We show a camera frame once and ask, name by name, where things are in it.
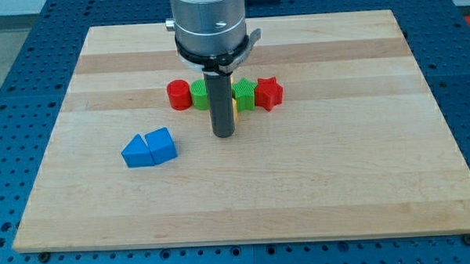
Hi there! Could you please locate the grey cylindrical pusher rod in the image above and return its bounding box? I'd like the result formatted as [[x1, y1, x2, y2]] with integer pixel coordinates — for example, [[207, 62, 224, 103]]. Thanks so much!
[[204, 74, 235, 138]]

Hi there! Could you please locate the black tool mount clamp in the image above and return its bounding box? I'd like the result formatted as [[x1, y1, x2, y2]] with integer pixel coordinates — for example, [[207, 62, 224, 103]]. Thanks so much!
[[175, 28, 262, 75]]

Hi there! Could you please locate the blue cube block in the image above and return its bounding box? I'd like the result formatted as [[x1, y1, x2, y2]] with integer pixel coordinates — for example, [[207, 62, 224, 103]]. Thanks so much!
[[144, 128, 178, 165]]

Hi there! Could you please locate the blue triangle block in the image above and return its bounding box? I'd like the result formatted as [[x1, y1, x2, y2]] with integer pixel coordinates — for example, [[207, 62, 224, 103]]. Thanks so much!
[[121, 134, 155, 168]]

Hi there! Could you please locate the green cylinder block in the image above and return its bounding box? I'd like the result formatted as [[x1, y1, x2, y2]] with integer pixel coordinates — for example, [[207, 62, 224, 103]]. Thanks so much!
[[190, 79, 209, 110]]

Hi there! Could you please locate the yellow block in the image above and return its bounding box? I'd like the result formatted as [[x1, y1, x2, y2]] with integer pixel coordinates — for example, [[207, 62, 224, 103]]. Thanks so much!
[[230, 76, 238, 123]]

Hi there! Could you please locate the green star block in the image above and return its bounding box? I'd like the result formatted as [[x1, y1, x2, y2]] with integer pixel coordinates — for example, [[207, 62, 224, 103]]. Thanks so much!
[[232, 78, 257, 111]]

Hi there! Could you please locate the red cylinder block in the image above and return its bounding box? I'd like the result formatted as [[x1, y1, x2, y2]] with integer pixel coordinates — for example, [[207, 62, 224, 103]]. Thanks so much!
[[166, 79, 193, 110]]

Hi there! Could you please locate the red star block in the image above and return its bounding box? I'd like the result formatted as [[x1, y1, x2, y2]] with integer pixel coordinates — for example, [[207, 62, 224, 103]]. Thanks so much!
[[254, 77, 284, 111]]

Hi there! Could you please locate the wooden board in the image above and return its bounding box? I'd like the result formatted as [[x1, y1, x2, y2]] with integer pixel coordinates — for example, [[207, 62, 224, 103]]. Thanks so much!
[[13, 10, 470, 253]]

